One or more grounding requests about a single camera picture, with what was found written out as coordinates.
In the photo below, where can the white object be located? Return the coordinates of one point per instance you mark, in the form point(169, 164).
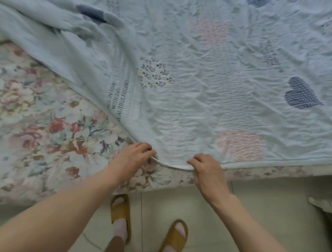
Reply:
point(321, 203)

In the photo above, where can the floral bed sheet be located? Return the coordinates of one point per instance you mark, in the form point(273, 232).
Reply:
point(51, 135)

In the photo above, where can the person's tan slipper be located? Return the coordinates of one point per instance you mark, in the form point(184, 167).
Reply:
point(176, 237)
point(120, 210)

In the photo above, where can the person's pink sock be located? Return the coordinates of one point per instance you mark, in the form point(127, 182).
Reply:
point(120, 228)
point(181, 229)

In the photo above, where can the person's left pink sock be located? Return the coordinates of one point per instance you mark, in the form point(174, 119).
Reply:
point(120, 228)

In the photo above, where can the person's right forearm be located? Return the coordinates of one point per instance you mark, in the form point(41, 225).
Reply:
point(243, 228)

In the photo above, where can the person's left hand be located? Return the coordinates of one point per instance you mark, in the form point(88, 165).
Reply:
point(127, 163)

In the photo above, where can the light blue heart-print quilt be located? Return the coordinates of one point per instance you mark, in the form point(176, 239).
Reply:
point(207, 90)

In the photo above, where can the person's left forearm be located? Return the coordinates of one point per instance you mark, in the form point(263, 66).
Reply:
point(57, 218)

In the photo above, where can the person's right pink sock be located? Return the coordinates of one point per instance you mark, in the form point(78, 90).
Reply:
point(181, 229)

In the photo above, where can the person's brown trouser leg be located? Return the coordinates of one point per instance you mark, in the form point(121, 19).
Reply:
point(114, 245)

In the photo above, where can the person's left tan slipper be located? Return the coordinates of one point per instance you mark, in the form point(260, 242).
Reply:
point(120, 210)

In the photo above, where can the person's right tan slipper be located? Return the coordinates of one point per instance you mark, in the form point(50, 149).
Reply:
point(176, 237)

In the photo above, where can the person's right fingers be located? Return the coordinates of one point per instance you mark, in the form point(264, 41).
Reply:
point(201, 159)

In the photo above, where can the person's right hand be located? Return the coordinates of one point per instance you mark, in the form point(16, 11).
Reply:
point(208, 176)

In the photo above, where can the person's left fingers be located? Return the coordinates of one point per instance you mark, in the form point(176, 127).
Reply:
point(144, 150)

